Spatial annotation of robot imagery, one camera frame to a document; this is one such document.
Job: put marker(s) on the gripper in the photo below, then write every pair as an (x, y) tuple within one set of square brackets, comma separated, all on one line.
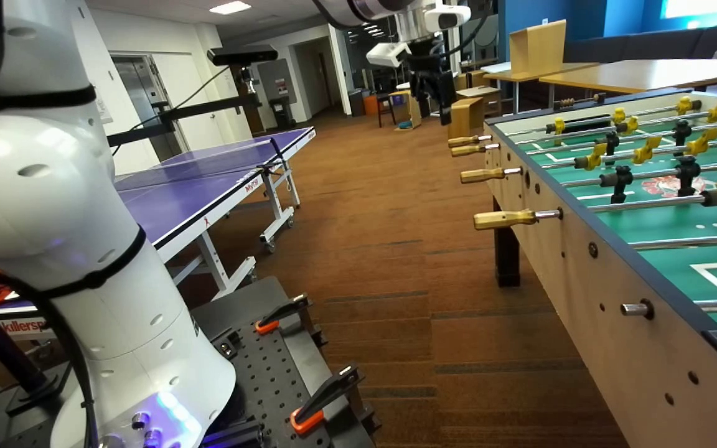
[(431, 59)]

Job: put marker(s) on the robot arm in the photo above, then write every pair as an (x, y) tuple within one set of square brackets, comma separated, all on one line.
[(53, 186)]

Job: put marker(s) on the wooden cube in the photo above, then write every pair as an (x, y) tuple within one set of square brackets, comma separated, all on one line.
[(409, 109)]

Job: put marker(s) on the group of wooden cubes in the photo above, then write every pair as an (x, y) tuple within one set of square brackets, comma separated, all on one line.
[(465, 118)]

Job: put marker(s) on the three yellow figure rod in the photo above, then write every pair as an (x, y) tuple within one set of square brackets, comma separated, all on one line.
[(467, 141)]

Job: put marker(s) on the two yellow figure rod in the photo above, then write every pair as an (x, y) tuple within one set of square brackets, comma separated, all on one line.
[(470, 150)]

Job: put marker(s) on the row of waste bins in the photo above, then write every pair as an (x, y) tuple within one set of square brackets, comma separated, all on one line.
[(363, 102)]

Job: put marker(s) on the five yellow figure rod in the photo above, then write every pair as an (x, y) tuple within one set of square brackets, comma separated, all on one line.
[(486, 175)]

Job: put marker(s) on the open wooden box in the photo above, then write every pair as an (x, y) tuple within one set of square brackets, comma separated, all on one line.
[(539, 50)]

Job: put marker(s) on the large yellow figure rod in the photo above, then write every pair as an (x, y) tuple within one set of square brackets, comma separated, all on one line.
[(501, 219)]

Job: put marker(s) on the score bead rod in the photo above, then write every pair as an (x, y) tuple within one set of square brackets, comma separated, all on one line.
[(582, 101)]

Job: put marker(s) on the five black figure rod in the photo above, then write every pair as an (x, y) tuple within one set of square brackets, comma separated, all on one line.
[(620, 180)]

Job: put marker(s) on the row of wooden tables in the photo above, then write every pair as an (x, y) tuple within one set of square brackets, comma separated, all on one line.
[(645, 73)]

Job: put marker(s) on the blue sofa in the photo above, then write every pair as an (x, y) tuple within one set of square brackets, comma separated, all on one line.
[(645, 43)]

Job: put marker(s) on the ceiling light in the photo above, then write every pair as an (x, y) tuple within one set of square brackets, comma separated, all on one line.
[(229, 7)]

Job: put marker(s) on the purple table tennis table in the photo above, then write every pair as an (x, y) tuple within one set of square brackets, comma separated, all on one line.
[(209, 180)]

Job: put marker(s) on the bare steel rod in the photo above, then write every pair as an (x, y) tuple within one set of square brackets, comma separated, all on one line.
[(694, 241), (635, 309)]

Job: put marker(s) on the elevator door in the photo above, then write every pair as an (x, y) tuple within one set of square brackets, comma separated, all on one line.
[(140, 93)]

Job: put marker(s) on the foosball table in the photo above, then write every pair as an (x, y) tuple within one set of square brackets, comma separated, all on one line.
[(613, 348)]

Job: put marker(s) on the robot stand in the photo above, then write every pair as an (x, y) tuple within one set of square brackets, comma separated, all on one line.
[(271, 373)]

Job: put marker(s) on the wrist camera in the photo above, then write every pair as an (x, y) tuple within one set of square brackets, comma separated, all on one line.
[(388, 55)]

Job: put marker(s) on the grey wall board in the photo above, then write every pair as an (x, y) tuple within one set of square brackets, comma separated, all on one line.
[(276, 79)]

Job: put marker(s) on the camera on mount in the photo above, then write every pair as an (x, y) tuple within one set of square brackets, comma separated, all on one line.
[(240, 55)]

